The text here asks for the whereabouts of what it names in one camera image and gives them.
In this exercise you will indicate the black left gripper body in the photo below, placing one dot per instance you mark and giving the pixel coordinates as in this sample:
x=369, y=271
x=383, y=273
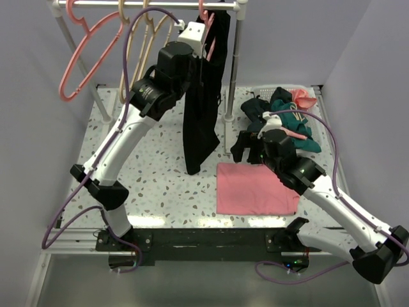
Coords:
x=197, y=70

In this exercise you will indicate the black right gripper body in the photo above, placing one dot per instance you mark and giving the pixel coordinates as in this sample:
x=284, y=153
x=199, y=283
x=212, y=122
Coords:
x=257, y=142

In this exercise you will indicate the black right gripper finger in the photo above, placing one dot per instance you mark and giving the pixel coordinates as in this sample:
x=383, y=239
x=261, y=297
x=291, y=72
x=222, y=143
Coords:
x=251, y=158
x=238, y=148

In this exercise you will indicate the black shorts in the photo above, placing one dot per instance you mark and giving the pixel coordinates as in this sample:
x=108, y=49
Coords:
x=202, y=102

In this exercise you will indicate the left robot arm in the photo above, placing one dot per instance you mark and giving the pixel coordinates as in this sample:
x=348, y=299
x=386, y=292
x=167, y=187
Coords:
x=149, y=99

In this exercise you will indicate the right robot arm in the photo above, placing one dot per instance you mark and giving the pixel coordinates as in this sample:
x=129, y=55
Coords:
x=370, y=245

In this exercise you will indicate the beige hanger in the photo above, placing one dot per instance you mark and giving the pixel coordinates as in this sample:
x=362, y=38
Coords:
x=135, y=49
x=150, y=34

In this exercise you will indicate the dark navy garment in basket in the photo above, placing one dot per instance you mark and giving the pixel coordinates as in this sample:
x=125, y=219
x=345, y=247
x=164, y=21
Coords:
x=255, y=107

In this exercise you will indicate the folded pink cloth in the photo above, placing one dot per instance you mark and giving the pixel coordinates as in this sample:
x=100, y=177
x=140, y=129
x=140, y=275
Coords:
x=253, y=190

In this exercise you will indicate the green garment in basket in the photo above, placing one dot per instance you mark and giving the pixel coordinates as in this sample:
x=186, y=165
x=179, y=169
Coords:
x=296, y=122

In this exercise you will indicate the pink garment in basket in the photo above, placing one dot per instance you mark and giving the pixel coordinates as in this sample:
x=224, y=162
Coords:
x=303, y=101

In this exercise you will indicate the white laundry basket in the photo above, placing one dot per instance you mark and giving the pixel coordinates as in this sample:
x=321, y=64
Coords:
x=292, y=122

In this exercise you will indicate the metal clothes rack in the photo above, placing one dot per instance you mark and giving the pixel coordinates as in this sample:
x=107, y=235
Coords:
x=239, y=7

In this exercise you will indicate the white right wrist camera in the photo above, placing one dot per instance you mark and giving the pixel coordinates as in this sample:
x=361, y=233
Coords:
x=273, y=122

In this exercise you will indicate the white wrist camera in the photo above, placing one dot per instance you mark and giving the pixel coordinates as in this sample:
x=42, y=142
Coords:
x=193, y=35
x=273, y=122

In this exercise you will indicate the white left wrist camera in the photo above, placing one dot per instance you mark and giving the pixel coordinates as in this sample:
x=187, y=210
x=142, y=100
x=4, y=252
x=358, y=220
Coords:
x=193, y=35

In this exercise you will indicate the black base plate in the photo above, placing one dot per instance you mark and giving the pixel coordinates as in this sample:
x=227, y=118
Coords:
x=213, y=244

